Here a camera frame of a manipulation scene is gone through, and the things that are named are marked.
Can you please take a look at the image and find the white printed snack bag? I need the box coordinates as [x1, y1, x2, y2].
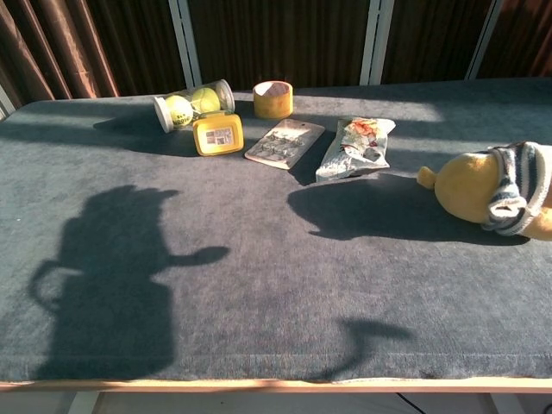
[315, 116, 397, 183]

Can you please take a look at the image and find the yellow-green tennis ball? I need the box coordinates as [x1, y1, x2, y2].
[191, 87, 222, 115]
[165, 95, 195, 130]

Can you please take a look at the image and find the yellow tape roll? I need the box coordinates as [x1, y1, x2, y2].
[252, 79, 295, 121]

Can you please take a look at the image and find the white blister pack of clips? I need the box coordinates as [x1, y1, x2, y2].
[243, 118, 326, 172]

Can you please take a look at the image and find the clear plastic tennis ball tube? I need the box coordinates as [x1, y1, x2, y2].
[153, 78, 236, 135]

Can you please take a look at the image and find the white frame post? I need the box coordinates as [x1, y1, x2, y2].
[465, 0, 505, 81]
[167, 0, 204, 90]
[359, 0, 396, 86]
[0, 83, 16, 121]

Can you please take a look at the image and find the white table leg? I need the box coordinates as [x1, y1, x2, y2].
[490, 391, 519, 414]
[66, 391, 101, 414]

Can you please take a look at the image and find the yellow plastic box with label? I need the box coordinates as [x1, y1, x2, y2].
[191, 111, 246, 157]

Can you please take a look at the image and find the yellow plush toy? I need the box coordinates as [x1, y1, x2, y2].
[417, 141, 552, 242]

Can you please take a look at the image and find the dark brown curtain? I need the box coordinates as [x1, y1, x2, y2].
[188, 0, 373, 92]
[380, 0, 493, 86]
[475, 0, 552, 80]
[0, 0, 187, 110]

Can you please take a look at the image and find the grey-blue table cloth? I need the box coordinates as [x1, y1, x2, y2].
[0, 77, 552, 384]

